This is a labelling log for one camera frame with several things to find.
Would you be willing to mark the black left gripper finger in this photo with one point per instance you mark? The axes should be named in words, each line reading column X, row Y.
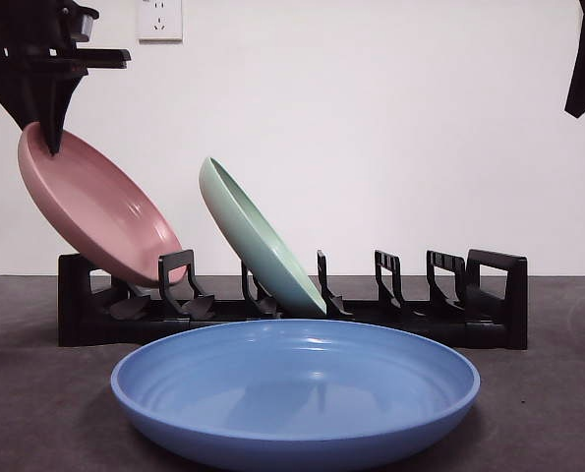
column 17, row 93
column 58, row 108

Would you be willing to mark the pink round plate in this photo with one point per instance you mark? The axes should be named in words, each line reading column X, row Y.
column 100, row 211

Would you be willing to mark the green round plate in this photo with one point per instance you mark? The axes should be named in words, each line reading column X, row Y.
column 257, row 241

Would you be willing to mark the blue round plate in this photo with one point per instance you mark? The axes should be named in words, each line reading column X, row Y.
column 297, row 393

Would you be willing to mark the black plastic dish rack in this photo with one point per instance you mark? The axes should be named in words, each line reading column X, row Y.
column 493, row 305

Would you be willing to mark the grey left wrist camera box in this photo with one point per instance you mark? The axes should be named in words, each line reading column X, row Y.
column 85, row 24

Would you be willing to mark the white wall socket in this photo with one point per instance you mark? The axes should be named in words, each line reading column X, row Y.
column 160, row 22

